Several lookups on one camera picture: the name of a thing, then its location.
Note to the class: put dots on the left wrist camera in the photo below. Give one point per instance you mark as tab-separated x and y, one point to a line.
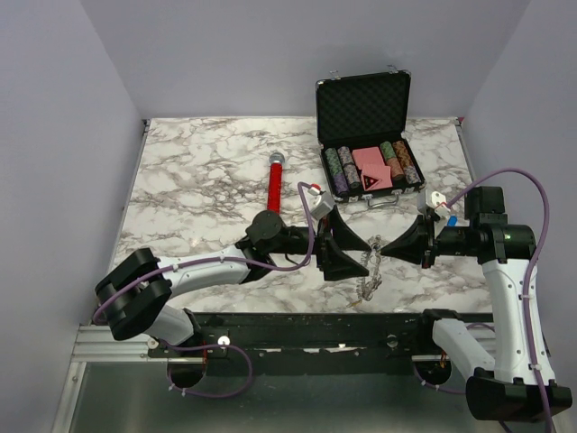
321	203

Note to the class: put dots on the brown poker chip stack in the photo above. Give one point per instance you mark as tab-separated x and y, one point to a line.
402	154

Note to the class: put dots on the black poker chip case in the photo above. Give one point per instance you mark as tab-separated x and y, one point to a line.
365	111

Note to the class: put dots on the red glitter microphone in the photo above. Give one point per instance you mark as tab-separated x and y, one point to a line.
277	161

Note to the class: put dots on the pink card with black triangle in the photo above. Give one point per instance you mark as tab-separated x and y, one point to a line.
376	177

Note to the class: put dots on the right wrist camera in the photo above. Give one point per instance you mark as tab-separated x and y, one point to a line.
432	205

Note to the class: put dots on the black front mounting rail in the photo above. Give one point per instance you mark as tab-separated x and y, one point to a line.
314	343

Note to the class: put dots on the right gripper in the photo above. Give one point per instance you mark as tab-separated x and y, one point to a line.
412	244

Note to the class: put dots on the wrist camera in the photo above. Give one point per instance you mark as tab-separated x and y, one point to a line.
432	205
321	203

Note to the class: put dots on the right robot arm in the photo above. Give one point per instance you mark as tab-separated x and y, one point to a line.
516	382

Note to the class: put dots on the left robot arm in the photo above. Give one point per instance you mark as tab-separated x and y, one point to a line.
134	295

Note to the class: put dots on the round metal keyring disc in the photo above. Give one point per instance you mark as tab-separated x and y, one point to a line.
367	285

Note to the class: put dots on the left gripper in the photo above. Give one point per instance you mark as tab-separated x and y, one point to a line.
335	263

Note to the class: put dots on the pink playing card deck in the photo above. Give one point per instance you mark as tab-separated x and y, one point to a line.
367	156

